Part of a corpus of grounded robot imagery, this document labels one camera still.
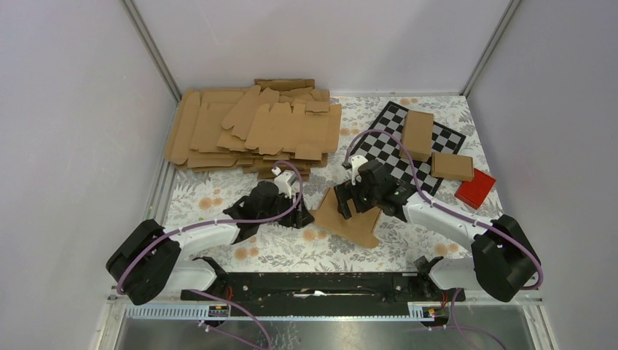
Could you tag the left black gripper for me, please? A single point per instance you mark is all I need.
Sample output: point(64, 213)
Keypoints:
point(298, 217)

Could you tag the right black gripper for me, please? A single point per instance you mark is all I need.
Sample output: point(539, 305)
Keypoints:
point(345, 191)

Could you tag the brown cardboard box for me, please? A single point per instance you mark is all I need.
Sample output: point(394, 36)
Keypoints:
point(359, 229)

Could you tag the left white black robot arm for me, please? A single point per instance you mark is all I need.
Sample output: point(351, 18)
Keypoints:
point(153, 259)

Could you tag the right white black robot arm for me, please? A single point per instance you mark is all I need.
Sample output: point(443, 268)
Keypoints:
point(502, 261)

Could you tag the folded cardboard box upright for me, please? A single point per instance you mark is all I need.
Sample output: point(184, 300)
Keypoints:
point(417, 135)

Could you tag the folded cardboard box flat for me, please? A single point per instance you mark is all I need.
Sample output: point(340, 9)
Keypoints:
point(452, 166)

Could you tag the red box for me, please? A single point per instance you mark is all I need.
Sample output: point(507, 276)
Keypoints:
point(473, 193)

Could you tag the black white checkerboard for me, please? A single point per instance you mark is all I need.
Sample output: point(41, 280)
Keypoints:
point(387, 151)

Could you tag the stack of flat cardboard blanks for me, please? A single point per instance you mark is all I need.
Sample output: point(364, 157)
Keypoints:
point(251, 128)

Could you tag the floral table mat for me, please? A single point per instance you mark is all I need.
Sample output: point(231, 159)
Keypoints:
point(184, 196)

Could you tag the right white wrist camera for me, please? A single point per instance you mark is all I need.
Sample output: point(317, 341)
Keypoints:
point(354, 163)

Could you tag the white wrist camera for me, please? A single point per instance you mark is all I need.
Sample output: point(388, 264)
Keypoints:
point(354, 163)
point(284, 180)

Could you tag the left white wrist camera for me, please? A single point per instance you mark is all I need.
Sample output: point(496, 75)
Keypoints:
point(284, 180)

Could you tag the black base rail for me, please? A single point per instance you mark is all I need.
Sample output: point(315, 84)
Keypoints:
point(284, 290)

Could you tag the grey cable duct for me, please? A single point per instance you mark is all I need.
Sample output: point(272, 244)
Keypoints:
point(380, 312)

